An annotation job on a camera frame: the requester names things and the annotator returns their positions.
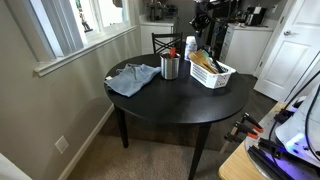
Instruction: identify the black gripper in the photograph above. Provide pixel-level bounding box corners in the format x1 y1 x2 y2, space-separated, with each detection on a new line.
189 13 212 32

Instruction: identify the black spatula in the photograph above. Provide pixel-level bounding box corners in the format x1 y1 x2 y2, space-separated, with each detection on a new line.
209 57 228 74

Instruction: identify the teal utensil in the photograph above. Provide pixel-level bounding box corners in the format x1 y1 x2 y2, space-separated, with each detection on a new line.
202 48 212 62

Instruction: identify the silver metal utensil holder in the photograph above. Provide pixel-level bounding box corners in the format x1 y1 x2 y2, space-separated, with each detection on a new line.
159 53 181 81

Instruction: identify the white plastic slotted basket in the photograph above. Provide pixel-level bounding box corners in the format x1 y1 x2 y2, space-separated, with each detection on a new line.
189 59 237 90

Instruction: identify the white wipes canister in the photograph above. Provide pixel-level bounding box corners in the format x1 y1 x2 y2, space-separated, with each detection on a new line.
184 35 199 62

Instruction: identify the wooden flat turner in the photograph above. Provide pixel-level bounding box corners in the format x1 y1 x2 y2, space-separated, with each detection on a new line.
194 49 218 75

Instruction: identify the wooden spoon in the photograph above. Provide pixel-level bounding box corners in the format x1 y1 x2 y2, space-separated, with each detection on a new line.
188 51 214 75

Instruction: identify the black cross-back chair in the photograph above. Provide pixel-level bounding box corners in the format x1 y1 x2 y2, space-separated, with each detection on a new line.
151 31 184 56

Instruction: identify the dark countertop appliance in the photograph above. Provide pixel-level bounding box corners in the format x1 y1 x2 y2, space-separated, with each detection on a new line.
148 1 164 22

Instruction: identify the white drawer cabinet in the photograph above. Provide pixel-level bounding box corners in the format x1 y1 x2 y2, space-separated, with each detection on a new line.
219 23 275 76

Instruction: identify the black coffee maker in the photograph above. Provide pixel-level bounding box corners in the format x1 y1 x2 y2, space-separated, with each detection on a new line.
244 5 268 27

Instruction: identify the round black wooden table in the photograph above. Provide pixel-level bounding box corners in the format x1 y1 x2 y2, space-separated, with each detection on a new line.
103 53 250 180

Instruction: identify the blue cloth towel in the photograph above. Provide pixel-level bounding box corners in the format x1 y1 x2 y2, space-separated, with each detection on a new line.
103 63 162 98

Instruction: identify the white panel door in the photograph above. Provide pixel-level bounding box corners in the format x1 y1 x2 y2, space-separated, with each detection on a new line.
253 0 320 103

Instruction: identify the black orange bar clamp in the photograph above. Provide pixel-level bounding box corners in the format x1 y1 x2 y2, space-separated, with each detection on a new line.
241 112 264 134
223 121 259 141

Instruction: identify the small figurine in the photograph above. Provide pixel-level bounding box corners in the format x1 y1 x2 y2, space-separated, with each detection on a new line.
77 0 94 34

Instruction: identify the white framed window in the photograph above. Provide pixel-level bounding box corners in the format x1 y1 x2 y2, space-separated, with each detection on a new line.
6 0 138 78

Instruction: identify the grey metal mounting plate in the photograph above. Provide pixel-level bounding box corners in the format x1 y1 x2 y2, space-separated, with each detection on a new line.
244 111 320 180

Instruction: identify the light wooden robot table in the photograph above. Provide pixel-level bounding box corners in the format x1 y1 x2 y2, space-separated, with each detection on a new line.
218 101 320 180

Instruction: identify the thick black cable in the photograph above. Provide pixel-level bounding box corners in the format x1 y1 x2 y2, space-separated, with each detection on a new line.
269 68 320 143

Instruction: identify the black looped cable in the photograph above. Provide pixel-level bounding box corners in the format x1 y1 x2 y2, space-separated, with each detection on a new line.
305 84 320 157

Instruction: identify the black extrusion rail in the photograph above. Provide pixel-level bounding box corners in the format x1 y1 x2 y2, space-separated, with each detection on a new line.
248 144 288 180

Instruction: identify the white wall outlet plate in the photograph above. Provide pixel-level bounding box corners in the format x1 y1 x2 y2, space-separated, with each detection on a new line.
54 135 70 155

